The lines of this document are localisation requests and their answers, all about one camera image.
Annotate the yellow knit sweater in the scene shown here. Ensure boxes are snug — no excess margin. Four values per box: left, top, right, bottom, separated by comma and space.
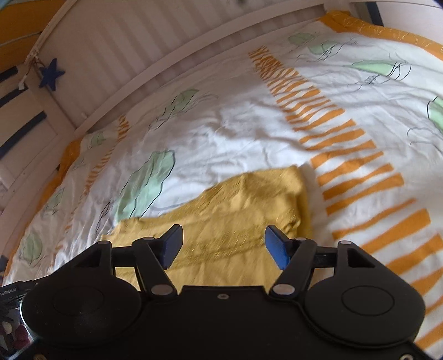
100, 165, 312, 295

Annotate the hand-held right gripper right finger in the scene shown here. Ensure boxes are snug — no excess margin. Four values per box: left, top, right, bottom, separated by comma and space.
265, 225, 380, 300

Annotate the blue star decoration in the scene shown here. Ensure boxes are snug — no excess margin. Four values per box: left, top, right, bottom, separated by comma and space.
39, 58, 66, 92

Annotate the white leaf-print duvet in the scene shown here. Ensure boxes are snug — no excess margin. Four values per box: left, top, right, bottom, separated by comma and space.
3, 17, 443, 350

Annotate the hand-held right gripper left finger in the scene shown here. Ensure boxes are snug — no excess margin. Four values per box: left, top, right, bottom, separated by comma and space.
71, 224, 183, 301

